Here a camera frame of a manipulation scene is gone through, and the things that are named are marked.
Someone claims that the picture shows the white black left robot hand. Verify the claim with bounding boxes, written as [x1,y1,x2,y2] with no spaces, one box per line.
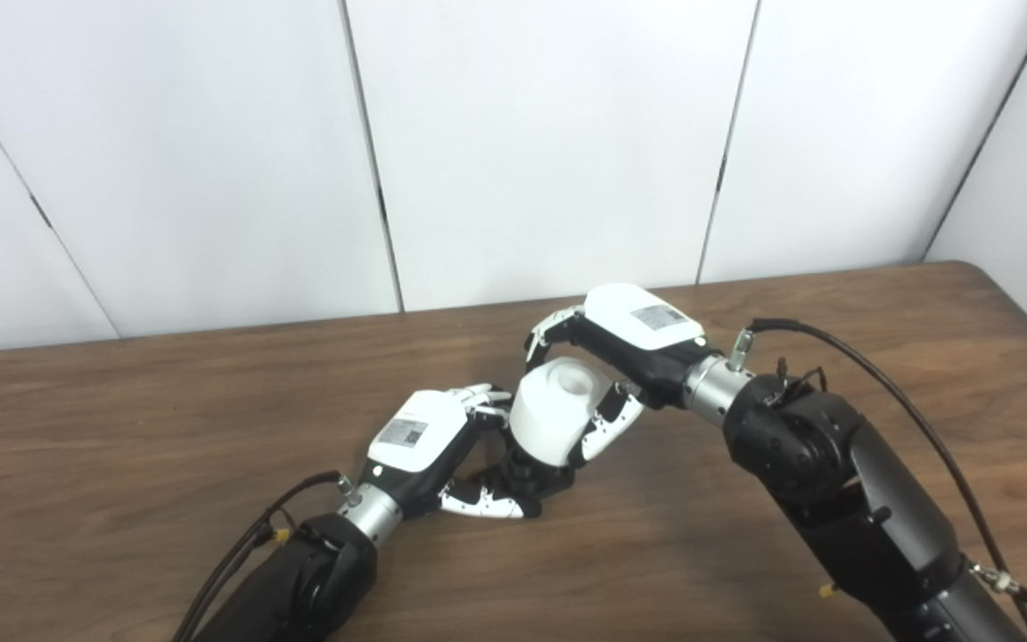
[357,383,541,521]

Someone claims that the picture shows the thin right wrist wires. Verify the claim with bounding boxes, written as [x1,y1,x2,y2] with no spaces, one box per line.
[768,357,828,398]

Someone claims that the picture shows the round white plastic piece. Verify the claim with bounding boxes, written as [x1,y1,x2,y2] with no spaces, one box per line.
[509,357,614,467]

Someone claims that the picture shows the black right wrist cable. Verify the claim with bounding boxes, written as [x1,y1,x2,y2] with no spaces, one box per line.
[727,318,1027,642]

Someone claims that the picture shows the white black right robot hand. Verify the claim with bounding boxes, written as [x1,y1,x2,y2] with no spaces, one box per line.
[524,284,709,465]

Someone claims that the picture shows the black flanged holder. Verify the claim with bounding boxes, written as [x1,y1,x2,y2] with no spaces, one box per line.
[478,446,577,509]

